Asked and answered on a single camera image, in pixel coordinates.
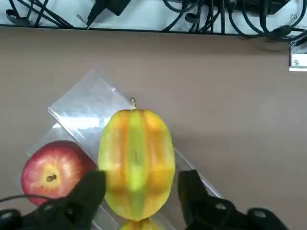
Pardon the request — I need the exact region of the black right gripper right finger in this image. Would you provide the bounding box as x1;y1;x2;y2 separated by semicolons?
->
177;169;291;230

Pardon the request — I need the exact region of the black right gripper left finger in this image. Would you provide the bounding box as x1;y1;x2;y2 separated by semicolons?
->
0;170;108;230

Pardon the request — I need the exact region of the yellow star fruit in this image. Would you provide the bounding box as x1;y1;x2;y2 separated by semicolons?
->
118;218;166;230
97;97;176;221

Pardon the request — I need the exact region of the clear acrylic stepped display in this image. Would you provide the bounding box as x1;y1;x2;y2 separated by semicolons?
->
14;69;224;230

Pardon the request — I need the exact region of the red apple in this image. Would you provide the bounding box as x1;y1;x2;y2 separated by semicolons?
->
21;140;98;207

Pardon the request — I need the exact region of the black power adapter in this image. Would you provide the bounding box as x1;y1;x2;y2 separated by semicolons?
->
86;0;131;26

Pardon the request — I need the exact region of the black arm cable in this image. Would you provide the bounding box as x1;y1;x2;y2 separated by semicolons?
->
0;194;50;204

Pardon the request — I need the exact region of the white bracket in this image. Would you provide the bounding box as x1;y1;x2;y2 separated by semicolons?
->
288;39;307;72

